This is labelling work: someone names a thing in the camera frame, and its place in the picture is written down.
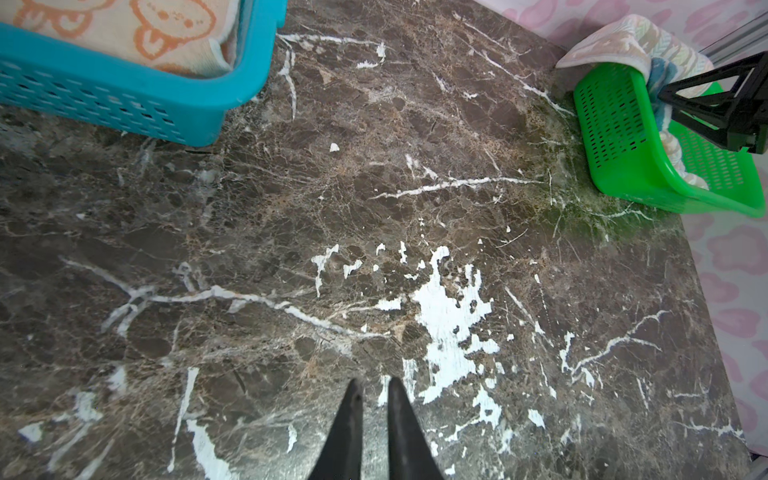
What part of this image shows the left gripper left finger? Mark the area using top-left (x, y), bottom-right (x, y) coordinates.
top-left (308, 379), bottom-right (364, 480)

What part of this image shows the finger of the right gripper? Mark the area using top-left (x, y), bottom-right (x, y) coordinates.
top-left (660, 52), bottom-right (767, 150)

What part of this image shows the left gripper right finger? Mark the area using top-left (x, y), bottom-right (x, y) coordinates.
top-left (387, 377), bottom-right (444, 480)

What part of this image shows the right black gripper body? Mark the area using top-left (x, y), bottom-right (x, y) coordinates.
top-left (726, 59), bottom-right (767, 154)

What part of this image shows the orange bear pattern towel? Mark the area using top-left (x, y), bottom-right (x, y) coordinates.
top-left (1, 0), bottom-right (240, 78)

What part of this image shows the blue patterned towel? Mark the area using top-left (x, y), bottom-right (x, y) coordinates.
top-left (647, 57), bottom-right (679, 132)

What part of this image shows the green plastic basket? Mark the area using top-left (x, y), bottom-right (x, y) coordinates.
top-left (574, 63), bottom-right (766, 218)

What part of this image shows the pale pink patterned towel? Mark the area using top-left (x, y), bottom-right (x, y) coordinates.
top-left (556, 14), bottom-right (714, 190)

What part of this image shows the teal plastic basket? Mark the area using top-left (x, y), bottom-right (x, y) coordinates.
top-left (1, 1), bottom-right (287, 146)

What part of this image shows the right rear aluminium post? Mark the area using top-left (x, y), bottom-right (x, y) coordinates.
top-left (701, 13), bottom-right (768, 66)

